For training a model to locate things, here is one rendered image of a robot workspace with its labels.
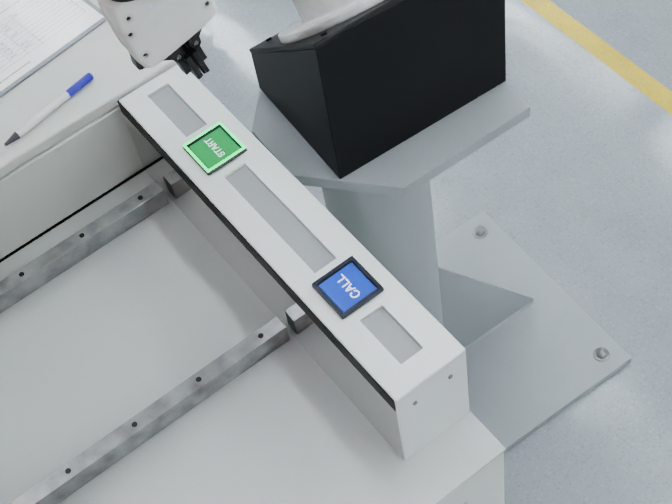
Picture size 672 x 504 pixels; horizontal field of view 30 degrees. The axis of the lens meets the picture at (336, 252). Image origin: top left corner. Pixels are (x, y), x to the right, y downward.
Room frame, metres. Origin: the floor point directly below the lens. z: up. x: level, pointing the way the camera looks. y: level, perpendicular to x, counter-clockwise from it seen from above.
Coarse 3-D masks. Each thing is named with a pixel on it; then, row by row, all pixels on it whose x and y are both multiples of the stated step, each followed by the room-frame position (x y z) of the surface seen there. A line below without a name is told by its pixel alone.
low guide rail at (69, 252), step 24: (144, 192) 1.02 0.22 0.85; (120, 216) 0.99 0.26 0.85; (144, 216) 1.00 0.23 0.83; (72, 240) 0.97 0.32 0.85; (96, 240) 0.97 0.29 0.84; (48, 264) 0.94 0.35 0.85; (72, 264) 0.95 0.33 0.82; (0, 288) 0.92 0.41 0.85; (24, 288) 0.92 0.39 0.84; (0, 312) 0.90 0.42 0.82
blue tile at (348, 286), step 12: (348, 264) 0.77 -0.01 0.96; (336, 276) 0.76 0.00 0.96; (348, 276) 0.76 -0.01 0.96; (360, 276) 0.75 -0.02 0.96; (324, 288) 0.75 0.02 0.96; (336, 288) 0.74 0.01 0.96; (348, 288) 0.74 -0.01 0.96; (360, 288) 0.74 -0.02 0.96; (372, 288) 0.73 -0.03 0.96; (336, 300) 0.73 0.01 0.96; (348, 300) 0.73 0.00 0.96
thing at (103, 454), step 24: (264, 336) 0.77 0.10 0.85; (288, 336) 0.78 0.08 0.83; (216, 360) 0.76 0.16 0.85; (240, 360) 0.75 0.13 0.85; (192, 384) 0.73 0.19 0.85; (216, 384) 0.73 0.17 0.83; (168, 408) 0.71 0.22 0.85; (192, 408) 0.72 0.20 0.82; (120, 432) 0.69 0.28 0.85; (144, 432) 0.69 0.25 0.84; (96, 456) 0.67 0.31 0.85; (120, 456) 0.67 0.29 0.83; (48, 480) 0.65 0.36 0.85; (72, 480) 0.64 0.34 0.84
